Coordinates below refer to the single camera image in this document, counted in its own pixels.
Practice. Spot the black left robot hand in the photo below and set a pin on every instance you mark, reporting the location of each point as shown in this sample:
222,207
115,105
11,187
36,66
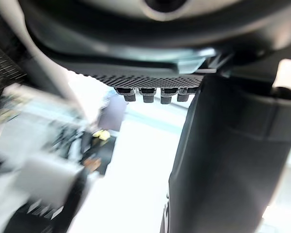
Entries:
223,157

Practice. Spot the yellow item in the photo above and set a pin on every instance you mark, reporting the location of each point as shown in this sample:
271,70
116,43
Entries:
101,134

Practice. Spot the grey box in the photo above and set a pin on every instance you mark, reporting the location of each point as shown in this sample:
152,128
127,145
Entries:
48,179

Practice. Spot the white slanted bar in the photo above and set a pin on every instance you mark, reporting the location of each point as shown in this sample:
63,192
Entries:
46,53

